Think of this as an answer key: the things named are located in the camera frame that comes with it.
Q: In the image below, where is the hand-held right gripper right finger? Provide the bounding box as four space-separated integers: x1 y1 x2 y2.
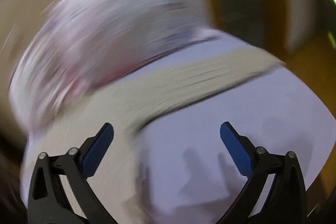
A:
217 122 307 224

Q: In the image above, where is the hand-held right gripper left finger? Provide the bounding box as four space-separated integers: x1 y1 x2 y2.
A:
27 123 117 224

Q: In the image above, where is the pink patterned small garment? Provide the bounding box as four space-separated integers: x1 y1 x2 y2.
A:
9 0 223 132

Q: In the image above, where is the white cloth with beige band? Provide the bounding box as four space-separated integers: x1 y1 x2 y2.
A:
20 32 330 224

